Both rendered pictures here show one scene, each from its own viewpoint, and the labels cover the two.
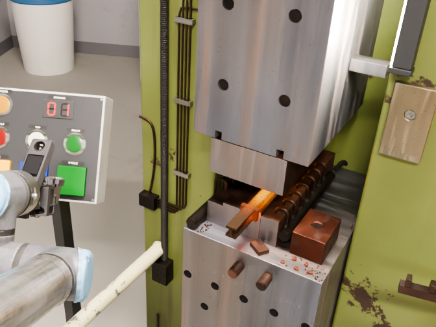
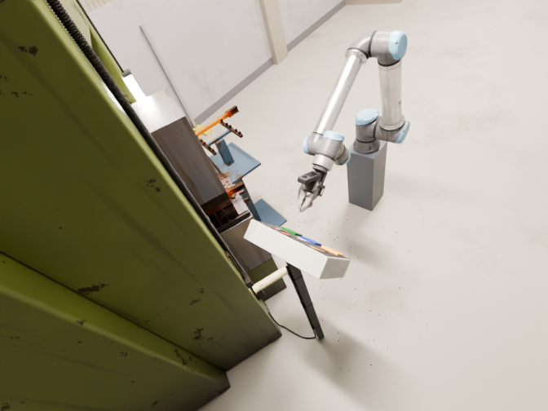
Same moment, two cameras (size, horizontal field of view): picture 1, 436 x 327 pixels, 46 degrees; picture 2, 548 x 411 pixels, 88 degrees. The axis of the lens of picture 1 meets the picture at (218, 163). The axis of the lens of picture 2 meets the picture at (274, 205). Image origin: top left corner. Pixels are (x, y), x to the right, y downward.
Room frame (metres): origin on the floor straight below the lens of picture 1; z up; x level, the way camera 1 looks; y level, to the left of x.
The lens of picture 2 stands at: (1.62, 0.91, 2.02)
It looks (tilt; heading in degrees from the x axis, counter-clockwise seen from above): 48 degrees down; 229
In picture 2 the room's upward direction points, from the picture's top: 20 degrees counter-clockwise
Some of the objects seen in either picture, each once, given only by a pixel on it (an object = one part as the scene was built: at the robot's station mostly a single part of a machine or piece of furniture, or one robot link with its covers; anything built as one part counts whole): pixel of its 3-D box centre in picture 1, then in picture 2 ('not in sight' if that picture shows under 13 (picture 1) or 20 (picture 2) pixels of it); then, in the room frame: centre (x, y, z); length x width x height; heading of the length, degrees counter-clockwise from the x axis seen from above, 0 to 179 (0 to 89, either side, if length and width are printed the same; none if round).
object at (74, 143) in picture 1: (74, 143); not in sight; (1.17, 0.37, 1.09); 0.05 x 0.03 x 0.04; 62
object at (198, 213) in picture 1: (228, 188); (215, 231); (1.24, -0.03, 0.93); 0.40 x 0.03 x 0.03; 152
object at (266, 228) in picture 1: (275, 183); (196, 219); (1.25, -0.17, 0.96); 0.42 x 0.20 x 0.09; 152
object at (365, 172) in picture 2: not in sight; (366, 174); (0.03, 0.27, 0.30); 0.22 x 0.22 x 0.60; 86
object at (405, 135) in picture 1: (408, 122); not in sight; (1.03, -0.41, 1.27); 0.09 x 0.02 x 0.17; 62
